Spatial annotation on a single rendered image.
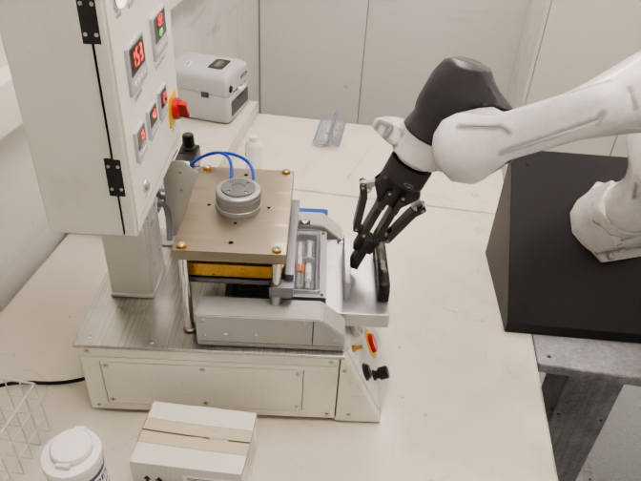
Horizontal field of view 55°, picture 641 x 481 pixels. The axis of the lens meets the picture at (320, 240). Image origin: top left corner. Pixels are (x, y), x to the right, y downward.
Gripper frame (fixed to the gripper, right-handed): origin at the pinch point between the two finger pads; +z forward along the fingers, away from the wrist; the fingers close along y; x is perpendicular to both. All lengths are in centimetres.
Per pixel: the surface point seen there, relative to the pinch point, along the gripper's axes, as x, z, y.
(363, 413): -17.4, 22.3, 10.5
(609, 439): 40, 64, 124
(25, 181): 29, 33, -68
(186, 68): 103, 24, -48
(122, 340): -16.7, 22.7, -34.6
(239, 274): -10.8, 5.7, -20.1
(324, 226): 11.1, 5.0, -5.3
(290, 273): -11.6, 1.4, -12.6
